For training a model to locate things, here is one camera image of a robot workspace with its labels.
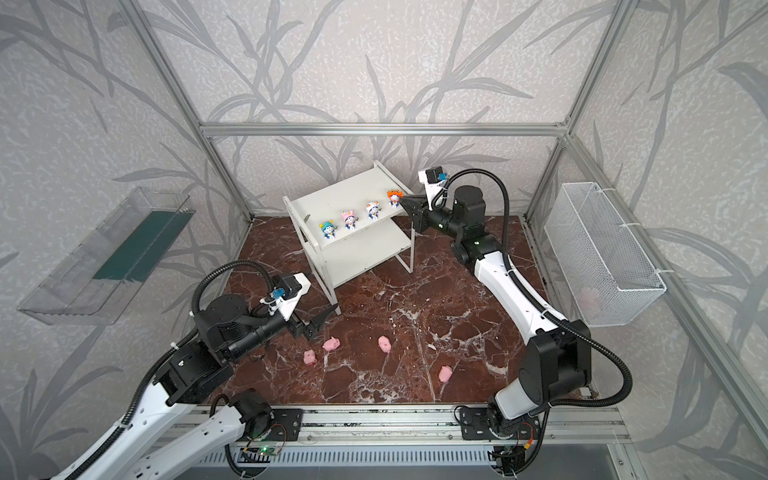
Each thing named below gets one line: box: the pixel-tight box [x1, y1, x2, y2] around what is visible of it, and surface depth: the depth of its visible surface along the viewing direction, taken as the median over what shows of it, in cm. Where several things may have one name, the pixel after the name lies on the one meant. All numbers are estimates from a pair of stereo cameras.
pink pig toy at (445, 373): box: [438, 364, 454, 383], surface depth 82 cm
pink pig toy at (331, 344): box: [322, 336, 341, 352], surface depth 87 cm
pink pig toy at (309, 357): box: [303, 349, 317, 365], surface depth 85 cm
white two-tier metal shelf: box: [282, 161, 415, 316], surface depth 80 cm
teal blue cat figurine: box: [318, 220, 338, 239], surface depth 70 cm
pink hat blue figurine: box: [341, 210, 359, 230], surface depth 72 cm
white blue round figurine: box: [366, 201, 382, 220], surface depth 74 cm
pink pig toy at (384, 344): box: [377, 335, 392, 354], surface depth 88 cm
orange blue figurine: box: [387, 189, 403, 208], surface depth 77 cm
